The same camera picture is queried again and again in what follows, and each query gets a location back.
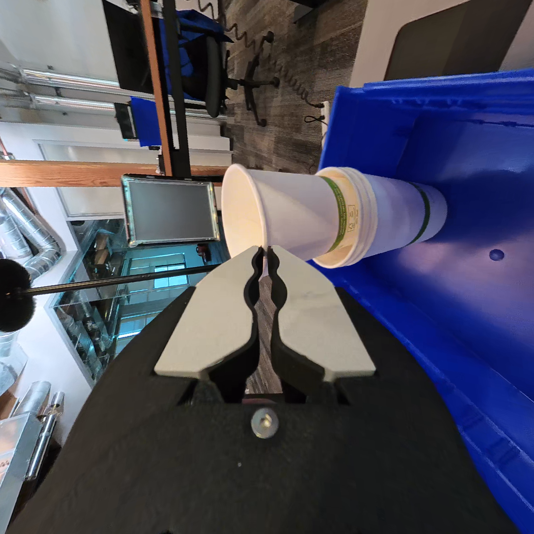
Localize black office chair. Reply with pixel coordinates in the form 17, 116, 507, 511
204, 31, 281, 127

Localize blue fabric cover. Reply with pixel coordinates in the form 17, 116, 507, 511
160, 9, 234, 103

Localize coiled black cable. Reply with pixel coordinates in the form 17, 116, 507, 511
196, 0, 321, 110

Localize black glass wall post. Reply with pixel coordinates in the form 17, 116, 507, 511
17, 264, 222, 298

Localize silver rectangular air duct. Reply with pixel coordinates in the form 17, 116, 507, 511
0, 380, 65, 522

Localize dark grey mat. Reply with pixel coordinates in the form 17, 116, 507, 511
383, 0, 528, 82

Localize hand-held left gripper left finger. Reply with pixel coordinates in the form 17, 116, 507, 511
153, 246, 263, 404

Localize small black box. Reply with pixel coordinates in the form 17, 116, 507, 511
114, 102, 137, 141

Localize blue plastic bin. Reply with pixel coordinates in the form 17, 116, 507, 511
318, 69, 534, 534

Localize white paper cup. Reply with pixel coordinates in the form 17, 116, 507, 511
220, 163, 360, 278
365, 171, 448, 257
359, 169, 373, 261
312, 166, 367, 269

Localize wooden pillar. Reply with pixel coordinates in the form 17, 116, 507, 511
0, 160, 229, 188

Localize black fuzzy ball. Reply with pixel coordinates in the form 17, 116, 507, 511
0, 258, 37, 333

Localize black monitor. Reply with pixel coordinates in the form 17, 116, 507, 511
102, 0, 154, 94

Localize silver ceiling pipes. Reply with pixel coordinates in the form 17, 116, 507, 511
0, 63, 228, 122

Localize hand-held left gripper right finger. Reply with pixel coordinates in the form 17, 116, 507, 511
267, 246, 377, 404

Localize white power strip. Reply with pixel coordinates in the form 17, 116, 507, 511
319, 100, 332, 147

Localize silver round duct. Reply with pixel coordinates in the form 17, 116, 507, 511
0, 188, 63, 276

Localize metal framed grey screen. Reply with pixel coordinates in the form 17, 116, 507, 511
120, 174, 220, 246

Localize blue sheet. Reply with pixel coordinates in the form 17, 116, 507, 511
129, 95, 162, 147

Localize wooden-top office desk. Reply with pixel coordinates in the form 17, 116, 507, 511
140, 0, 194, 178

